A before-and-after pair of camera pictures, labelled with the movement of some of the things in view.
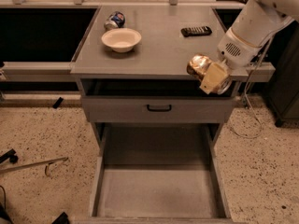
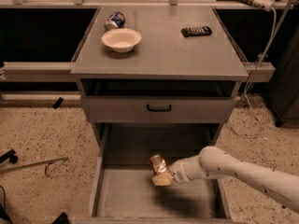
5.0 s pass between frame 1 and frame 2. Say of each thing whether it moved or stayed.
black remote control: stayed
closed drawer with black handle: stayed
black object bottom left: stayed
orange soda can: moved
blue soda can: stayed
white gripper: moved
